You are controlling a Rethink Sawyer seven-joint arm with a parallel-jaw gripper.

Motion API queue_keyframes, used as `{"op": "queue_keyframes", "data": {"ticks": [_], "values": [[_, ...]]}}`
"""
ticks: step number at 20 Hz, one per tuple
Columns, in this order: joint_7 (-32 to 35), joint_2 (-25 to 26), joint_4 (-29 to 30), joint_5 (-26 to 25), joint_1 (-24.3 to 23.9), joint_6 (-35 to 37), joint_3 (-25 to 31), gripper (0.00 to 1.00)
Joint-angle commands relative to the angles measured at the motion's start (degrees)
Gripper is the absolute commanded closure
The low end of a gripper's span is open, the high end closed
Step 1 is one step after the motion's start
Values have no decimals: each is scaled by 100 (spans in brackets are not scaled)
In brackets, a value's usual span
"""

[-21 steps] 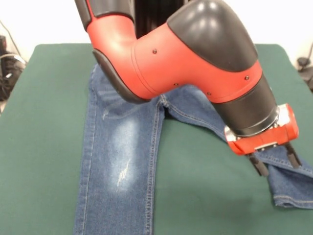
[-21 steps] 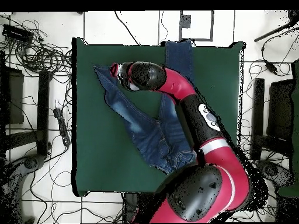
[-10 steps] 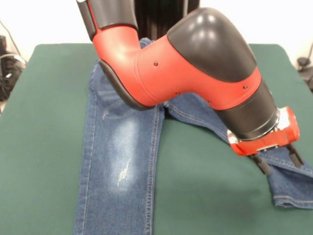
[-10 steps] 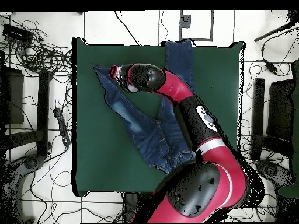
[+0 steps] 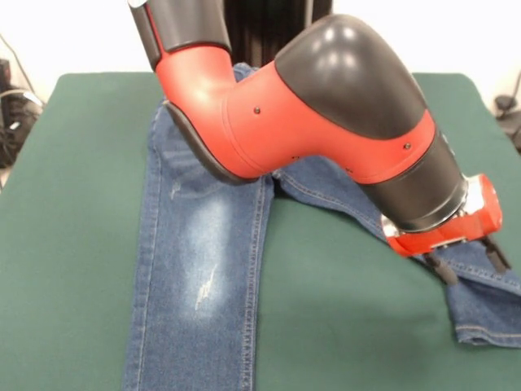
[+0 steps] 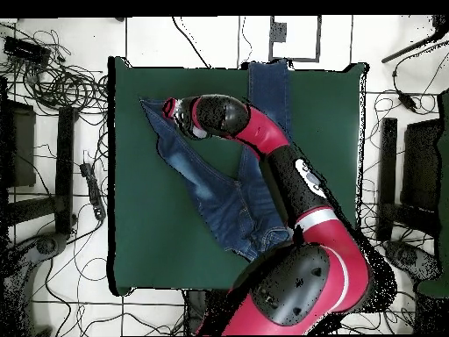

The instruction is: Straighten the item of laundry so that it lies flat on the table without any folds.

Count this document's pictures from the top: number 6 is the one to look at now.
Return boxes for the black tripod leg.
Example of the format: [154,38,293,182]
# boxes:
[381,15,449,65]

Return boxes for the black cable tangle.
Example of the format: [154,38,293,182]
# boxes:
[0,29,110,117]

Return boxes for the grey rectangular floor frame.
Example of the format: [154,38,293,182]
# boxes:
[268,15,323,63]

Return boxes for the black power adapter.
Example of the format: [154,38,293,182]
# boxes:
[396,90,419,114]

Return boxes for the dark green table cloth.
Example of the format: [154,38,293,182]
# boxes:
[106,55,369,298]

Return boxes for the black power strip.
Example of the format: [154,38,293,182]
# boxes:
[79,161,107,222]

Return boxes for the black slanted crossbar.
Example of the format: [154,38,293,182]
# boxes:
[6,195,59,226]

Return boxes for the grey floor plate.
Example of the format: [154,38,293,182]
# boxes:
[269,21,289,44]

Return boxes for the green cloth sheet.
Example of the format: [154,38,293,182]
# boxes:
[417,90,449,299]

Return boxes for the black box device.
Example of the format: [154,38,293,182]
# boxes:
[3,35,53,65]

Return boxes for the black stand base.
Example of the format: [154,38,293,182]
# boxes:
[0,231,69,336]
[383,240,443,282]

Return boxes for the dark flat panel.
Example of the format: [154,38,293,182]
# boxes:
[401,118,444,213]
[0,99,37,189]

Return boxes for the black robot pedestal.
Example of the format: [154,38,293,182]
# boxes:
[183,289,232,336]

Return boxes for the blue denim jeans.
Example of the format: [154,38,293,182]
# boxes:
[139,58,295,263]

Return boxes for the black floor cable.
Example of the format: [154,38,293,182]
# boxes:
[170,16,212,68]

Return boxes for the black upright bar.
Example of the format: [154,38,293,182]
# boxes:
[379,117,399,242]
[54,106,77,235]

